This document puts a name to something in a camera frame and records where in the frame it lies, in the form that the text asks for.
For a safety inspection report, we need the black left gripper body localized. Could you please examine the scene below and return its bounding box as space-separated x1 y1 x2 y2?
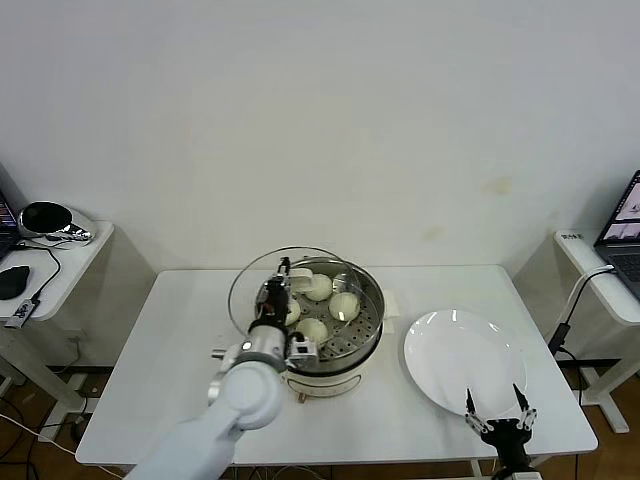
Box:
258 277 292 326

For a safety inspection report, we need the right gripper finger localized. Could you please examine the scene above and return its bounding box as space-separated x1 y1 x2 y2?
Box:
512 382 539 431
463 388 494 434

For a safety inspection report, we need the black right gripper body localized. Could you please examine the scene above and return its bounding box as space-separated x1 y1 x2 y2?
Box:
482 418 532 471

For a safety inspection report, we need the round glass pot lid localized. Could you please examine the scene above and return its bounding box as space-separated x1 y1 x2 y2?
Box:
228 244 362 347

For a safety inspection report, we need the steel perforated steamer basket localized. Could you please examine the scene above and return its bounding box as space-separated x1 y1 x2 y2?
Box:
249 257 401 364

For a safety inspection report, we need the white round plate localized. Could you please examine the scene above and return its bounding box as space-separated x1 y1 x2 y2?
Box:
403 309 528 420

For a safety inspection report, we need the white electric cooker base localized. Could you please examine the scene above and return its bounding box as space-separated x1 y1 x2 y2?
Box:
279 324 385 405

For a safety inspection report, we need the white side table with label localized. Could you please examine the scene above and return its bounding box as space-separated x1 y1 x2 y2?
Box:
512 229 640 435

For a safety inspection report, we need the grey open laptop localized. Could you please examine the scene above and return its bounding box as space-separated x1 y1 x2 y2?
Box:
593 170 640 305

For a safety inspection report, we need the white side table with mouse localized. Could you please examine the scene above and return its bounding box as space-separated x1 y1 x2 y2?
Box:
0 219 156 416

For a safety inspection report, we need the chrome headset with black visor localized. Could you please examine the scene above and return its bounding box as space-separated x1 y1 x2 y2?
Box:
17 201 97 247

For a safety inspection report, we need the dark usb hub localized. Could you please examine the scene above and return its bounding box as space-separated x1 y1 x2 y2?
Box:
3 297 41 330

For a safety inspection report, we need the black computer mouse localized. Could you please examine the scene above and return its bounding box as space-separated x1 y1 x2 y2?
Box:
0 265 32 302

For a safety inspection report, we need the black open laptop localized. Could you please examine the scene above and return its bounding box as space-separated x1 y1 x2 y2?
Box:
0 162 24 261

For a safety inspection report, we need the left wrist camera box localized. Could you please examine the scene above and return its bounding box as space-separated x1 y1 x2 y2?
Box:
288 335 321 365

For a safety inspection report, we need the black power adapter with cable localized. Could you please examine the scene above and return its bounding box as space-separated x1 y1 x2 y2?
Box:
546 279 594 396

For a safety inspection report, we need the white laptop cable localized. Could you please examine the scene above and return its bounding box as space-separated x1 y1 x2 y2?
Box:
558 266 616 331

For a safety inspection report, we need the thin black desk cable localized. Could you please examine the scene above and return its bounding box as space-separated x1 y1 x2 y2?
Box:
14 238 64 304

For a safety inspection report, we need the white floor cable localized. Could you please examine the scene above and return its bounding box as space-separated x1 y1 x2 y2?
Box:
0 413 81 456

